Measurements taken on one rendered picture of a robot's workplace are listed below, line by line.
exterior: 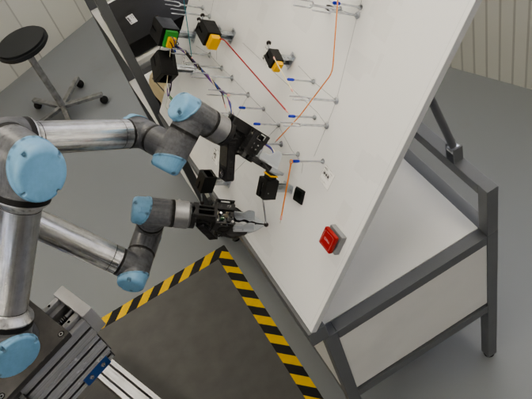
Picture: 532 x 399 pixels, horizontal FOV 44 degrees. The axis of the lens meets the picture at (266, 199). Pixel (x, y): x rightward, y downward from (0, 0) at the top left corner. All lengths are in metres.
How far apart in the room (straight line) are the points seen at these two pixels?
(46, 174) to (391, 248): 1.08
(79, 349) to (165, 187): 1.87
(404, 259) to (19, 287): 1.08
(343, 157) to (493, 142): 1.77
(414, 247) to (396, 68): 0.66
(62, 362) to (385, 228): 1.00
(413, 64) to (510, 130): 1.94
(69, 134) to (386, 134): 0.72
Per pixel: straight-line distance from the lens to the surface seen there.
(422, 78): 1.48
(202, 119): 1.59
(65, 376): 1.88
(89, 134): 1.57
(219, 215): 1.77
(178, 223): 1.76
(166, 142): 1.59
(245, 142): 1.69
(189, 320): 3.03
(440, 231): 2.03
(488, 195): 1.87
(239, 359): 2.85
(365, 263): 1.99
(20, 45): 4.09
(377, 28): 1.61
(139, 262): 1.77
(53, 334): 1.74
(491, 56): 3.59
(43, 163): 1.34
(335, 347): 1.95
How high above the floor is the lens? 2.44
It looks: 48 degrees down
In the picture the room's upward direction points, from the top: 22 degrees counter-clockwise
